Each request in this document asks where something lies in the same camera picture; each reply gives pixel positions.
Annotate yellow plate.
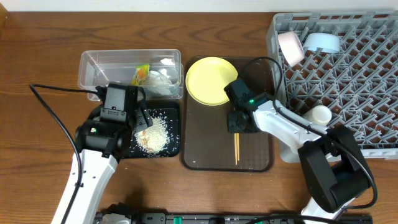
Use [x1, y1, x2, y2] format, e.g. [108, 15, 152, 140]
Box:
[185, 57, 238, 106]

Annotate wooden chopstick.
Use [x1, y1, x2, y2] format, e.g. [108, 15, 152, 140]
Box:
[235, 133, 240, 164]
[234, 133, 239, 165]

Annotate white tissue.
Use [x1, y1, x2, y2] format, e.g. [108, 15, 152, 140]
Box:
[144, 70, 172, 96]

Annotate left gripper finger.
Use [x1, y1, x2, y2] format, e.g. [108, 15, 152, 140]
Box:
[134, 109, 147, 133]
[141, 103, 153, 128]

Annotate light blue bowl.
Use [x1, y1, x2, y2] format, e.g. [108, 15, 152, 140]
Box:
[303, 33, 340, 54]

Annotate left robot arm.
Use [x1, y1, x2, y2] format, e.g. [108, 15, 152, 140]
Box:
[52, 82, 153, 223]

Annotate dark brown serving tray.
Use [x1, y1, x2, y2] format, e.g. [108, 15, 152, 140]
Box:
[181, 56, 274, 172]

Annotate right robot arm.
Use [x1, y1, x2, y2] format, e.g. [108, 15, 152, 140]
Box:
[224, 79, 374, 223]

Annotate clear plastic waste bin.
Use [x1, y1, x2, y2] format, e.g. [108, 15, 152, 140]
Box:
[78, 49, 184, 100]

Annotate black waste tray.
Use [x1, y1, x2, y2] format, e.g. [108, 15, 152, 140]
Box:
[118, 101, 180, 159]

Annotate pile of rice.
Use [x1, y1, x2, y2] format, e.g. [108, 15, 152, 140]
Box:
[134, 117, 170, 154]

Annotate small white cup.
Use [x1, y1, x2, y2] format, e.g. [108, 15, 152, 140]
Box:
[303, 105, 332, 126]

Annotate grey dishwasher rack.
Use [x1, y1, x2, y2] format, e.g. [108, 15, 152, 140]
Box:
[266, 11, 397, 159]

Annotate pink bowl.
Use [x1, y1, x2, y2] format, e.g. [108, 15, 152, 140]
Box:
[277, 31, 305, 67]

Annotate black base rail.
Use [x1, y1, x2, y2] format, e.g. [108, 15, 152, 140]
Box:
[93, 203, 374, 224]

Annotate green snack wrapper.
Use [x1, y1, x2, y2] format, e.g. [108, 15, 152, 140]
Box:
[131, 63, 150, 85]

